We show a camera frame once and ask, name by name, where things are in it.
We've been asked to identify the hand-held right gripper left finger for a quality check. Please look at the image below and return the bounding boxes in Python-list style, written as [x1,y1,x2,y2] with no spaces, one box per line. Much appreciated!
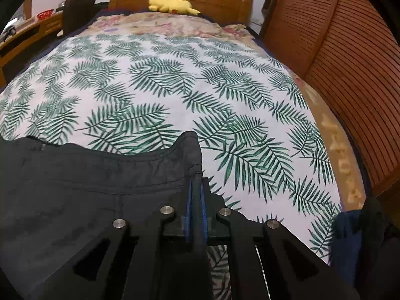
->
[26,179,196,300]

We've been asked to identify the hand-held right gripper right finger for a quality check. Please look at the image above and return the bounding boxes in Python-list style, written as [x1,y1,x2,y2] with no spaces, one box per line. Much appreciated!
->
[198,176,360,300]

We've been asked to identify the black jacket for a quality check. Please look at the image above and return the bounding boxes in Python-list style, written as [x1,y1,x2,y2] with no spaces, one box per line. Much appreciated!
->
[0,130,216,300]

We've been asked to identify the leaf print blanket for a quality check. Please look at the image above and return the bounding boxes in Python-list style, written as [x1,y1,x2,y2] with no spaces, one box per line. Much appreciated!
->
[0,33,343,300]

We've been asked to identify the dark blue cloth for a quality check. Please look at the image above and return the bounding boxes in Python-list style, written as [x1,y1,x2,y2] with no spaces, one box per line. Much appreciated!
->
[329,209,376,276]

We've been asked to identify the floral quilt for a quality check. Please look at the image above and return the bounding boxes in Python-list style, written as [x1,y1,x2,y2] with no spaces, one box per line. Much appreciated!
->
[84,11,367,214]

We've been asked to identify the yellow plush toy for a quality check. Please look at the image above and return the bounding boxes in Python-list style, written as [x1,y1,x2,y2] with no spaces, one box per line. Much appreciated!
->
[147,0,201,16]

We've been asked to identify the wooden slatted wardrobe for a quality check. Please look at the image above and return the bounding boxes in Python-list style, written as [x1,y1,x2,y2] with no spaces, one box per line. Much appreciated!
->
[259,0,400,198]

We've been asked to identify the dark brown chair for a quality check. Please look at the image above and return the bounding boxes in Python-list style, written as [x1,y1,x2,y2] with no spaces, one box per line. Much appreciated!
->
[60,0,99,37]

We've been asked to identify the wooden desk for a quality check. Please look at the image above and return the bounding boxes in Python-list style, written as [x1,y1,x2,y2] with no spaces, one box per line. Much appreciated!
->
[0,9,65,87]

